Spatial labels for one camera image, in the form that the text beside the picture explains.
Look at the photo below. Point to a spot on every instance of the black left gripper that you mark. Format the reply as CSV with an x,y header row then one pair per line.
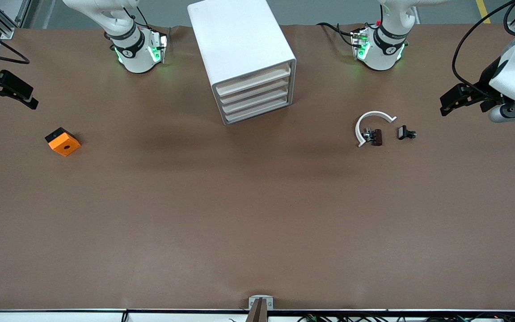
x,y
488,77

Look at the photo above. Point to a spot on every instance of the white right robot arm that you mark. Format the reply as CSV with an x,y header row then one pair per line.
x,y
134,60

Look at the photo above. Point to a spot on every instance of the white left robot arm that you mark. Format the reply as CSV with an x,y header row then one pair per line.
x,y
385,58

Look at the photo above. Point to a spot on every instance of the small black clip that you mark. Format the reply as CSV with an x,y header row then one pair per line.
x,y
403,132

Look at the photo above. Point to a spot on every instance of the orange block with hole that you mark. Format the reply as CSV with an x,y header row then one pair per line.
x,y
65,145

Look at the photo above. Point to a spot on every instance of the dark brown small connector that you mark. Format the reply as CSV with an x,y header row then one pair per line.
x,y
376,137

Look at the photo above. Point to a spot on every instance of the white table edge rail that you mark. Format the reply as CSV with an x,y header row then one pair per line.
x,y
61,316

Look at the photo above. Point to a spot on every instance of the grey metal table bracket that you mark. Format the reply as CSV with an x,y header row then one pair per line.
x,y
260,298

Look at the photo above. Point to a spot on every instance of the brown post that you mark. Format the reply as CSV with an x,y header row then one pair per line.
x,y
257,313

